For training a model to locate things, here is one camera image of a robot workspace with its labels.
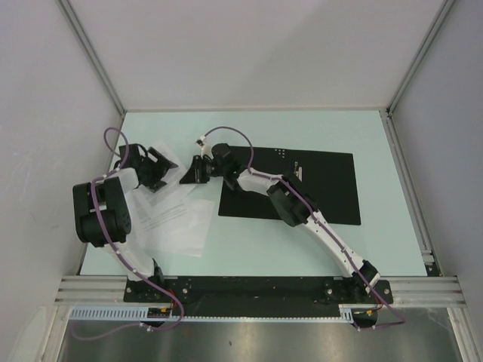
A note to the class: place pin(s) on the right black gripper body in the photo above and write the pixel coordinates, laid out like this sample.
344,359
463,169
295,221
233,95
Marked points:
216,170

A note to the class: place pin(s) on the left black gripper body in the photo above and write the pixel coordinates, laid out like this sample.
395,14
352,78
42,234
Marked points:
150,172

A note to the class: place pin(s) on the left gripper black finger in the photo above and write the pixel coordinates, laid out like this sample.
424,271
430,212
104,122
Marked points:
159,163
153,181

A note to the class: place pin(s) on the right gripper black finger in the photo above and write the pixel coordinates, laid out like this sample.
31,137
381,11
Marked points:
189,176
202,173

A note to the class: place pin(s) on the printed paper sheet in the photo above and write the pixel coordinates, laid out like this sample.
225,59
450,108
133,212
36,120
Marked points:
173,191
152,212

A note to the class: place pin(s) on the black clip folder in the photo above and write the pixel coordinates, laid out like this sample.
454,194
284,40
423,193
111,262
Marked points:
328,177

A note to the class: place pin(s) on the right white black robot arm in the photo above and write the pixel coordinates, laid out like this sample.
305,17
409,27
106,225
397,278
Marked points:
293,204

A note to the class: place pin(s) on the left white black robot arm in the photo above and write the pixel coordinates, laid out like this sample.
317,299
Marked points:
102,208

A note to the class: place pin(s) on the bottom white paper sheet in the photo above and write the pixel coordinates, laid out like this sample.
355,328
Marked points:
185,236

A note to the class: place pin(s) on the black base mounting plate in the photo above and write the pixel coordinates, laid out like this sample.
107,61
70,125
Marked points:
270,297

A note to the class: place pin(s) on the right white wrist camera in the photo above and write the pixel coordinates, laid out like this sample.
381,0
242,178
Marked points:
205,147

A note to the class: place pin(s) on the left aluminium corner post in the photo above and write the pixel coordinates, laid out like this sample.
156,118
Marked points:
86,45

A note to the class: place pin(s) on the aluminium corner post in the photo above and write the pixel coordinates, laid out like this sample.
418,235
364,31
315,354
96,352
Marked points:
86,45
425,46

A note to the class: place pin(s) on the right aluminium side rail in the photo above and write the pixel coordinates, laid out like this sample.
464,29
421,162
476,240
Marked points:
427,250

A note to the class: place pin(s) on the aluminium front frame rail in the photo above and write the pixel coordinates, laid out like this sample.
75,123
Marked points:
407,292

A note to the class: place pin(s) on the right aluminium corner post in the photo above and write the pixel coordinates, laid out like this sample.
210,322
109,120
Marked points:
425,46

